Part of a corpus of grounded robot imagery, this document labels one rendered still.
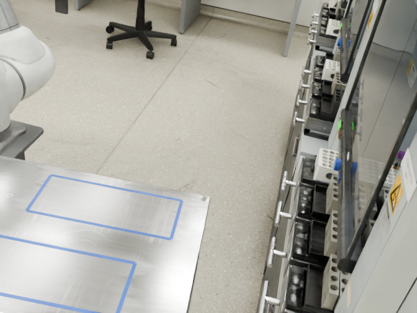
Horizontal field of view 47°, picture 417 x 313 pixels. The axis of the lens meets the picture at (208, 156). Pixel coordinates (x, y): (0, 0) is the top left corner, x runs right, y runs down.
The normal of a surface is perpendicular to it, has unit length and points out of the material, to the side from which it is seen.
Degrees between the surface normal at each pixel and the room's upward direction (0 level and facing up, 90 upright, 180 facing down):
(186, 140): 0
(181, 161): 0
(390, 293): 90
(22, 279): 0
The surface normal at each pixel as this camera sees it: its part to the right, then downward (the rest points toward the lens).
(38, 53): 0.93, -0.14
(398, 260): -0.23, 0.54
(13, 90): 0.96, 0.18
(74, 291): 0.14, -0.81
